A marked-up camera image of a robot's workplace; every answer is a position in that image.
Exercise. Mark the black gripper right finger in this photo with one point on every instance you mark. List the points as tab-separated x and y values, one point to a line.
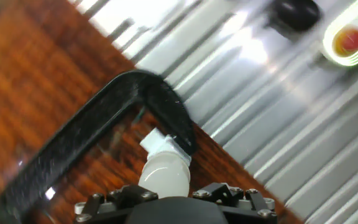
244	207

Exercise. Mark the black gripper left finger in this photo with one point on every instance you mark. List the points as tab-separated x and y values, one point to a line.
104	207

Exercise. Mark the white light bulb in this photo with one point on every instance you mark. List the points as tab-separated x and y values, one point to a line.
165	177

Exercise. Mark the white bulb socket adapter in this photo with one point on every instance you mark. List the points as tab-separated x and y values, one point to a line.
158	144

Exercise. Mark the black C-clamp with steel screw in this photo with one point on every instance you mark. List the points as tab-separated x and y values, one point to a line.
82	130

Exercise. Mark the brown wooden board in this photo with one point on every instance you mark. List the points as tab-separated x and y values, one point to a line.
26	93

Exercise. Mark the emergency stop button box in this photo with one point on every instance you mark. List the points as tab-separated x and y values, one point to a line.
350	40

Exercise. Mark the black round knob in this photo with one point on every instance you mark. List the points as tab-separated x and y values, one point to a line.
297	14

